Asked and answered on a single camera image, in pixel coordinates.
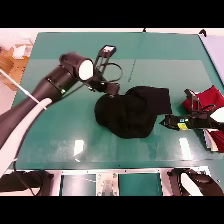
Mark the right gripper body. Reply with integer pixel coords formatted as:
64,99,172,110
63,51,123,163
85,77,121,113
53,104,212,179
159,113,193,132

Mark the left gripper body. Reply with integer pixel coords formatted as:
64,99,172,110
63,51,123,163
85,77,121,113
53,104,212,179
87,78,121,98

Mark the black cable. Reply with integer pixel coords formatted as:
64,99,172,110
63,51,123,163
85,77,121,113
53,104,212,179
99,62,124,83

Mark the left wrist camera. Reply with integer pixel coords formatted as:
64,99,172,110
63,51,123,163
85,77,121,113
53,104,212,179
93,44,118,80

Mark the red garment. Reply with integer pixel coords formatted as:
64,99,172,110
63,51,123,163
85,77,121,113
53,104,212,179
181,84,224,153

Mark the silver frame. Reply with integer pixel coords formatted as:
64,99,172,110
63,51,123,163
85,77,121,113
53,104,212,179
0,166,224,197

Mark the black garment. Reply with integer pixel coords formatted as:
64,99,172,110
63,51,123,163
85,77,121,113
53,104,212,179
94,85,173,140

